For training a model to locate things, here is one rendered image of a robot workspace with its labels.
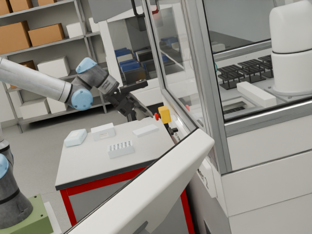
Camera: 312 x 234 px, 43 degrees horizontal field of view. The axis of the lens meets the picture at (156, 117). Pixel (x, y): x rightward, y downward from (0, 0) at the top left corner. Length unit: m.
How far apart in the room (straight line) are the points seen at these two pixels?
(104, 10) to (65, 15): 3.48
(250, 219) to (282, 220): 0.11
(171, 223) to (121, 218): 1.38
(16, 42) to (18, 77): 4.15
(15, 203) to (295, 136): 0.96
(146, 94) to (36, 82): 1.15
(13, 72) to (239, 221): 0.87
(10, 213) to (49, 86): 0.46
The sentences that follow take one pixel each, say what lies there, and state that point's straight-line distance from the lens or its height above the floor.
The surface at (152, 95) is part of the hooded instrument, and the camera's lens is 2.45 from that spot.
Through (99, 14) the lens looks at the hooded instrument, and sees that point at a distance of 2.35.
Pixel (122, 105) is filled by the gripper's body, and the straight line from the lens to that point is 1.57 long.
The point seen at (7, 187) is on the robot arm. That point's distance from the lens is 1.48.
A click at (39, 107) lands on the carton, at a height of 0.26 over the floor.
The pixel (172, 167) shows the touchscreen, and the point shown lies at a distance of 0.72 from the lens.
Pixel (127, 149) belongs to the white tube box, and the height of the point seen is 0.78.
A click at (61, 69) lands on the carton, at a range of 5.44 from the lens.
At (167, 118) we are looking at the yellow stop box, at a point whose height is 0.87.
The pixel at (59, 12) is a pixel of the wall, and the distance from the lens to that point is 5.83.
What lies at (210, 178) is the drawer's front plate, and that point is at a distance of 1.27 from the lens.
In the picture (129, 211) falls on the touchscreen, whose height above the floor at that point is 1.18.
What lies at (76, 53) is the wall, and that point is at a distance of 5.85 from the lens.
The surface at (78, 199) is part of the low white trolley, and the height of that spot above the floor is 0.65.
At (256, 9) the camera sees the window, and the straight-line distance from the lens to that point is 1.10.
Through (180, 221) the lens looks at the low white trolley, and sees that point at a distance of 2.00.
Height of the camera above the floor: 1.49
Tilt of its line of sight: 18 degrees down
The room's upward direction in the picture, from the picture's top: 13 degrees counter-clockwise
